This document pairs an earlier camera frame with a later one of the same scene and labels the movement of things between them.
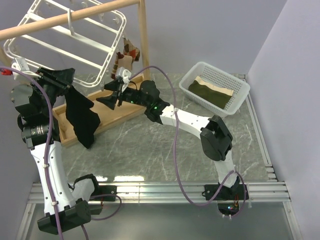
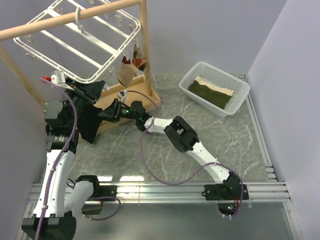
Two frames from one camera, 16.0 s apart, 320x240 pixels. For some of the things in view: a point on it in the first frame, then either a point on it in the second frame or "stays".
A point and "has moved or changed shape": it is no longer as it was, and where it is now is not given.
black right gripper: x=110 y=102 → x=112 y=114
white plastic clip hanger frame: x=86 y=47 has moved or changed shape
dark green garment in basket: x=219 y=99 stays
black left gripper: x=60 y=79 → x=90 y=92
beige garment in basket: x=219 y=88 stays
